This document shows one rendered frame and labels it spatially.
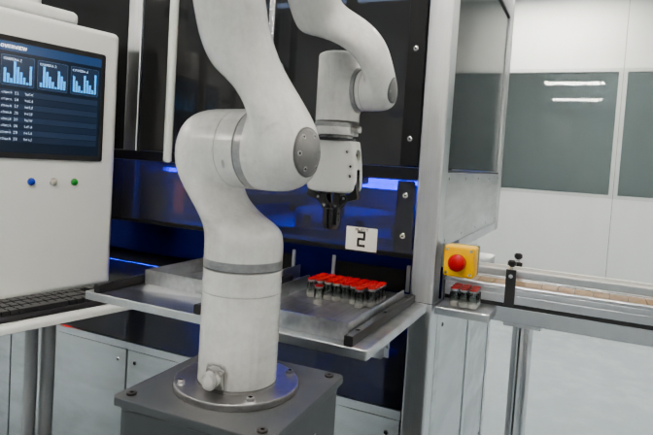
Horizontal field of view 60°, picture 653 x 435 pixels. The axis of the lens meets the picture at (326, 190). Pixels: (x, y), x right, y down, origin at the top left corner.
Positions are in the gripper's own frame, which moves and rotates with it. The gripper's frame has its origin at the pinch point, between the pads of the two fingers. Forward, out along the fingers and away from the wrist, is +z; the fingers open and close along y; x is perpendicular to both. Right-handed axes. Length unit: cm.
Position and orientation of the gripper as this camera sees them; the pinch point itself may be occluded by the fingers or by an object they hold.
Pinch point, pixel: (330, 218)
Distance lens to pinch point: 108.2
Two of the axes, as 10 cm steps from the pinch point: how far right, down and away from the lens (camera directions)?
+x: -4.2, 0.2, -9.1
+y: -9.0, -0.8, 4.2
